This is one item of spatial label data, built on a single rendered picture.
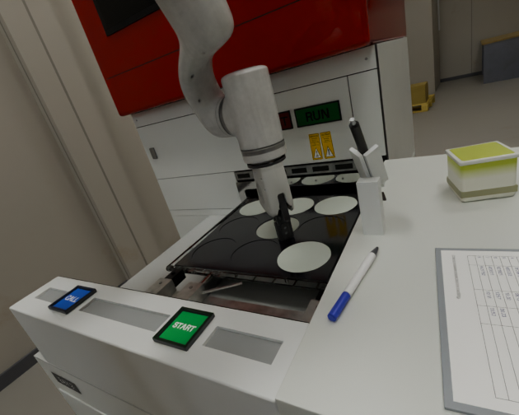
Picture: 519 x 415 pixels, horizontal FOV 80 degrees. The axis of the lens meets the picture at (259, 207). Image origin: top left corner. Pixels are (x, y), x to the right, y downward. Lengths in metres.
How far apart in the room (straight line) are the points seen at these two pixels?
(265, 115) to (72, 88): 2.01
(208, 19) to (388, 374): 0.47
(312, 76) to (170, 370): 0.67
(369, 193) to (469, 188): 0.16
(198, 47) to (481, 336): 0.48
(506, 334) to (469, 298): 0.05
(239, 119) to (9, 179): 1.91
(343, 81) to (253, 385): 0.65
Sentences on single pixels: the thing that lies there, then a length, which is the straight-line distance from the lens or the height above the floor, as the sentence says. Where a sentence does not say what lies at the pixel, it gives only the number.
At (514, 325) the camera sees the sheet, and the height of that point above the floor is 0.97.
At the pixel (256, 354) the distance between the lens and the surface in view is 0.36.
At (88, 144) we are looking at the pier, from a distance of 2.41.
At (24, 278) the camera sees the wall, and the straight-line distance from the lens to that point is 2.38.
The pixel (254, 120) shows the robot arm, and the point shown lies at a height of 1.15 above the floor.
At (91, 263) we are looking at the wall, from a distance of 2.53.
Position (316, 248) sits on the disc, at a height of 0.90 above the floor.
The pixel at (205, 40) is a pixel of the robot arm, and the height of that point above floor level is 1.28.
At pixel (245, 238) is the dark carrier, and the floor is 0.90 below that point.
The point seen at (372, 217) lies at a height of 0.99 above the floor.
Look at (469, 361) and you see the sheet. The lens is 0.32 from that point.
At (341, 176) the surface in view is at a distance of 0.83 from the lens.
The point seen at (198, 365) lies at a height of 0.96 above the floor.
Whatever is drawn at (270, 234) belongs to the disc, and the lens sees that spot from 0.69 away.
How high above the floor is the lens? 1.21
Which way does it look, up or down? 22 degrees down
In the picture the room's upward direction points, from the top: 16 degrees counter-clockwise
